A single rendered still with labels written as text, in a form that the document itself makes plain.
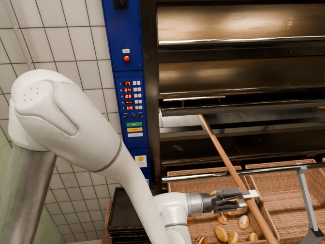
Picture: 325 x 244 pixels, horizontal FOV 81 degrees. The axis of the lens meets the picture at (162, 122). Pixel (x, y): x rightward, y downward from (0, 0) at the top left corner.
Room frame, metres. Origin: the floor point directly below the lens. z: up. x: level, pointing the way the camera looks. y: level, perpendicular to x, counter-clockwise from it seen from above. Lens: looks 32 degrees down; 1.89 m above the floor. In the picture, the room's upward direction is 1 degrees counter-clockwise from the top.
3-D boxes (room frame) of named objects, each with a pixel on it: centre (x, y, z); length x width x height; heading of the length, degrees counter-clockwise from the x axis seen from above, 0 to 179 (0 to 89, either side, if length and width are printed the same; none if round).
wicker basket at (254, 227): (0.76, -0.32, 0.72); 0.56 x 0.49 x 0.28; 95
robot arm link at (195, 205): (0.47, -0.12, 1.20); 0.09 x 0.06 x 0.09; 6
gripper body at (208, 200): (0.48, -0.19, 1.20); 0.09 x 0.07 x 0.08; 96
